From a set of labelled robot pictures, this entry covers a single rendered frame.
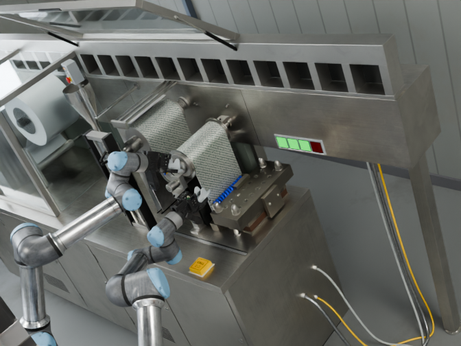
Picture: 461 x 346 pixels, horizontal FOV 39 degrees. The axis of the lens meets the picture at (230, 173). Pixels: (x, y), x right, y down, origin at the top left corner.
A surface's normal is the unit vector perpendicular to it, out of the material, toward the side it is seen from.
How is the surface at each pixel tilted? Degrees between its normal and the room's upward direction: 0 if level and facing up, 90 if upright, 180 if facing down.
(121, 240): 0
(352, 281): 0
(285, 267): 90
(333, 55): 90
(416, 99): 90
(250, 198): 0
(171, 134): 92
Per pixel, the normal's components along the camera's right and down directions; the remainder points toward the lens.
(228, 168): 0.73, 0.15
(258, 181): -0.32, -0.79
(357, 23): -0.67, 0.58
